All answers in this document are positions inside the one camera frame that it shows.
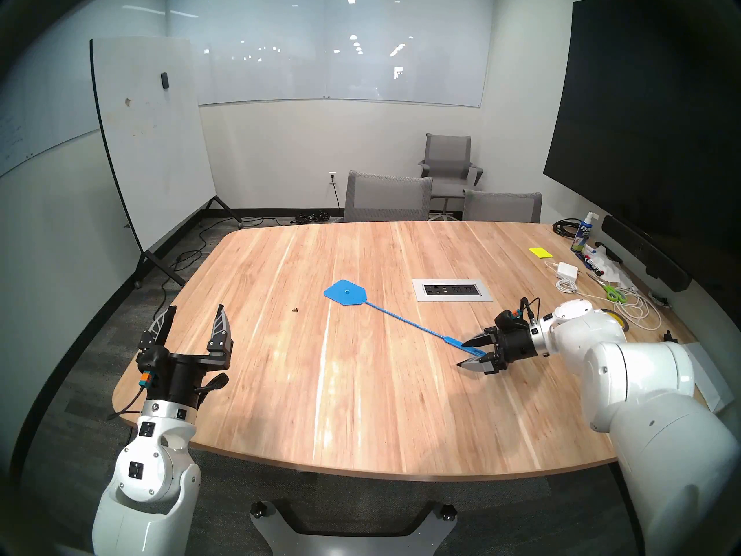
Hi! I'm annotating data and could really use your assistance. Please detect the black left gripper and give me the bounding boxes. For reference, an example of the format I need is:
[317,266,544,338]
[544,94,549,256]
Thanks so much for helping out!
[135,304,234,409]

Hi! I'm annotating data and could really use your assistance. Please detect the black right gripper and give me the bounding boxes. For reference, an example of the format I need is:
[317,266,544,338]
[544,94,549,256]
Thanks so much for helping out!
[456,309,539,376]

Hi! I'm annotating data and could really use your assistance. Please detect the blue plastic fly swatter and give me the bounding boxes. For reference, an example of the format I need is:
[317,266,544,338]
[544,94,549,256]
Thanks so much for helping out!
[323,279,487,359]

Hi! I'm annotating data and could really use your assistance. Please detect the grey table power outlet box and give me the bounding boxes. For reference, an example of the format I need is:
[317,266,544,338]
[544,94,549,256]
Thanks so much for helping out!
[412,279,494,303]

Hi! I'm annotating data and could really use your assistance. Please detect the grey mesh office chair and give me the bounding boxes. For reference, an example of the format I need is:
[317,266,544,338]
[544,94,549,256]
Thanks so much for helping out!
[343,170,434,223]
[461,190,543,224]

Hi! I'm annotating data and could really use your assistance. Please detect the crumpled white cloth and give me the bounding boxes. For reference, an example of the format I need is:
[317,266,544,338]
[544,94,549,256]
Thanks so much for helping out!
[582,243,637,289]

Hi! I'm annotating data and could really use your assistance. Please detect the whiteboard cleaner spray bottle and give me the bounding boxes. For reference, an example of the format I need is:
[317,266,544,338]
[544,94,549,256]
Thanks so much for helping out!
[570,212,600,254]

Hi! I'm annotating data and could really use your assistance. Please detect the freestanding whiteboard with black stand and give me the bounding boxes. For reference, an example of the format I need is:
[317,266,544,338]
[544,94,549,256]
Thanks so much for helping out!
[90,38,244,289]

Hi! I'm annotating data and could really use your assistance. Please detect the black video sound bar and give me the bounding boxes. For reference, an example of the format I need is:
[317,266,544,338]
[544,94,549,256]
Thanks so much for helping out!
[601,215,692,293]

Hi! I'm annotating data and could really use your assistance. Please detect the grey armrest office chair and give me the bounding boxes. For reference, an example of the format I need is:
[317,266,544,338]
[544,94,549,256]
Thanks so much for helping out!
[418,133,484,220]

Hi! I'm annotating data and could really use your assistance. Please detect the white paper sheet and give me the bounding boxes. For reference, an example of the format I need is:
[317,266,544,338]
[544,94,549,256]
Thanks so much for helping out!
[686,342,736,414]

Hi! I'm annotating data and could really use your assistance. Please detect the long black floor cable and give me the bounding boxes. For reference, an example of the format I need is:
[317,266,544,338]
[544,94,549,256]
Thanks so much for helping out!
[152,215,290,321]

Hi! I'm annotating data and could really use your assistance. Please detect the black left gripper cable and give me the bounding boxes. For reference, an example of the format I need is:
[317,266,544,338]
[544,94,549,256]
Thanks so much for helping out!
[105,387,145,422]

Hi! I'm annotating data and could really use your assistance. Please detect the green handled scissors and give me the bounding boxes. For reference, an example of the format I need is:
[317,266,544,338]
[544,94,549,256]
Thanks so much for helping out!
[586,271,629,305]

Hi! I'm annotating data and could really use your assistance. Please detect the white charging cable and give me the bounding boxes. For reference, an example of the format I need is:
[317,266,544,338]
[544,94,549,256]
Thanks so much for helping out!
[544,261,663,331]

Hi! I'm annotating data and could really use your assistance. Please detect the wall whiteboard with blue writing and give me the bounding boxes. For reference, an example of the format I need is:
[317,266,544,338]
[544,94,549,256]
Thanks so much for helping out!
[0,0,171,179]

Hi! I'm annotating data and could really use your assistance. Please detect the large black wall screen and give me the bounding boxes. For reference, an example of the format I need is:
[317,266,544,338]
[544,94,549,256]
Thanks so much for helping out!
[543,0,741,295]

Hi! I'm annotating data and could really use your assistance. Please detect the wide glass wall whiteboard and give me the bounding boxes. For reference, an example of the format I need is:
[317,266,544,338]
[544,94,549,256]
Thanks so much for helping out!
[168,0,496,108]

